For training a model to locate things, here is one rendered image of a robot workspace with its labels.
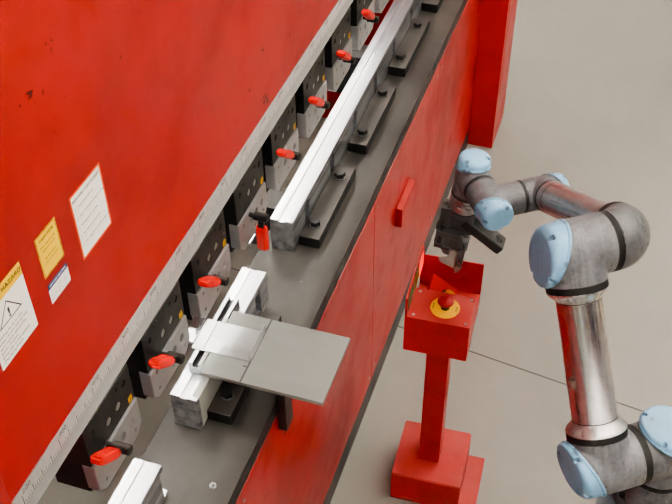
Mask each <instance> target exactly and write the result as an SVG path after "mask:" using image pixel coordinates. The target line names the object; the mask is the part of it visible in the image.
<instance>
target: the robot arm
mask: <svg viewBox="0 0 672 504"><path fill-rule="evenodd" d="M455 168H456V170H455V174H454V179H453V184H452V189H451V194H450V198H449V199H446V198H444V201H443V205H442V208H441V215H440V220H438V222H437V225H438V226H437V225H436V232H435V238H434V245H433V246H434V247H438V248H441V251H442V252H443V253H444V254H446V255H443V256H439V258H438V259H439V261H440V262H441V263H443V264H445V265H448V266H450V267H452V268H453V269H454V273H457V272H459V271H460V270H461V268H462V264H463V260H464V255H465V251H467V249H468V245H469V241H470V237H471V235H472V236H473V237H475V238H476V239H477V240H479V241H480V242H481V243H483V244H484V245H485V246H486V247H488V248H489V249H490V250H492V251H493V252H494V253H496V254H498V253H499V252H501V251H502V250H503V247H504V244H505V241H506V238H505V237H504V236H503V235H502V234H500V233H499V232H498V231H497V230H501V229H502V228H503V227H504V226H508V225H509V224H510V223H511V221H512V219H513V217H514V216H515V215H519V214H523V213H528V212H533V211H538V210H539V211H541V212H543V213H545V214H548V215H550V216H552V217H554V218H556V219H557V220H555V221H553V222H550V223H547V224H543V225H541V226H539V227H538V228H537V229H536V230H535V231H534V233H533V235H532V237H531V240H530V245H529V265H530V270H531V272H533V278H534V280H535V282H536V283H537V284H538V285H539V286H540V287H542V288H545V291H546V295H548V296H549V297H550V298H552V299H553V300H554V301H555V303H556V310H557V317H558V324H559V332H560V339H561V346H562V353H563V360H564V367H565V374H566V382H567V389H568V396H569V403H570V410H571V417H572V420H571V421H570V422H569V423H568V424H567V426H566V427H565V432H566V441H562V442H561V443H559V444H558V446H557V459H558V462H559V465H560V468H561V471H562V473H563V475H564V477H565V479H566V481H567V482H568V484H569V486H570V487H571V488H572V490H573V491H574V492H575V493H576V494H577V495H578V496H580V497H582V498H584V499H593V498H597V497H606V496H607V495H609V494H611V495H612V498H613V500H614V502H615V504H672V407H670V406H665V405H655V406H651V407H649V408H647V409H646V410H645V411H644V412H643V413H642V414H641V415H640V417H639V421H637V422H634V423H631V424H627V422H626V421H625V420H624V419H622V418H621V417H620V416H618V413H617V406H616V398H615V390H614V383H613V375H612V368H611V360H610V352H609V345H608V337H607V330H606V322H605V314H604V307H603V299H602V295H603V294H604V293H605V291H606V290H607V289H608V288H609V280H608V273H611V272H615V271H619V270H622V269H626V268H628V267H630V266H632V265H633V264H635V263H636V262H637V261H638V260H640V259H641V258H642V256H643V255H644V254H645V252H646V250H647V248H648V246H649V242H650V227H649V223H648V221H647V219H646V217H645V216H644V215H643V213H642V212H641V211H640V210H638V209H637V208H635V207H634V206H632V205H629V204H627V203H625V202H621V201H611V202H608V201H605V200H603V199H601V198H598V197H596V196H593V195H591V194H588V193H586V192H583V191H581V190H578V189H576V188H573V187H571V186H569V182H568V180H567V179H566V178H565V176H564V175H563V174H562V173H546V174H543V175H541V176H536V177H531V178H526V179H522V180H517V181H513V182H508V183H503V184H498V185H497V184H496V182H495V181H494V179H493V177H492V176H491V174H490V172H489V170H490V169H491V158H490V156H489V155H488V154H487V153H486V152H485V151H483V150H480V149H476V148H472V149H470V148H469V149H466V150H464V151H462V152H461V153H460V155H459V157H458V161H457V164H456V166H455Z"/></svg>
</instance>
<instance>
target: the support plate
mask: <svg viewBox="0 0 672 504"><path fill-rule="evenodd" d="M270 320H271V319H267V318H263V317H259V316H254V315H250V314H246V313H242V312H237V311H233V312H232V314H231V316H230V318H229V319H228V321H227V323H228V324H233V325H237V326H241V327H246V328H250V329H254V330H259V331H261V329H262V327H263V325H264V328H265V330H266V328H267V326H268V324H269V322H270ZM349 343H350V338H348V337H344V336H339V335H335V334H331V333H327V332H322V331H318V330H314V329H310V328H305V327H301V326H297V325H293V324H288V323H284V322H280V321H276V320H272V322H271V324H270V326H269V328H268V330H267V332H266V334H265V336H264V338H263V340H262V342H261V344H260V346H259V348H258V350H257V352H256V354H255V355H254V357H253V359H252V361H251V363H250V365H249V367H248V369H247V371H246V373H245V375H244V377H243V379H242V381H241V382H239V381H240V379H241V377H242V375H243V373H244V371H245V369H246V367H243V365H245V366H247V365H248V363H249V361H244V360H240V359H236V358H232V357H227V356H223V355H219V354H215V353H211V352H210V354H209V356H208V357H207V359H206V361H205V363H204V365H203V366H202V368H201V370H200V375H203V376H207V377H210V378H214V379H218V380H222V381H226V382H230V383H234V384H238V385H242V386H246V387H250V388H254V389H258V390H262V391H266V392H270V393H274V394H277V395H281V396H285V397H289V398H293V399H297V400H301V401H305V402H309V403H313V404H317V405H321V406H323V404H324V402H325V399H326V397H327V395H328V392H329V390H330V388H331V385H332V383H333V381H334V378H335V376H336V373H337V371H338V369H339V366H340V364H341V362H342V359H343V357H344V355H345V352H346V350H347V348H348V345H349Z"/></svg>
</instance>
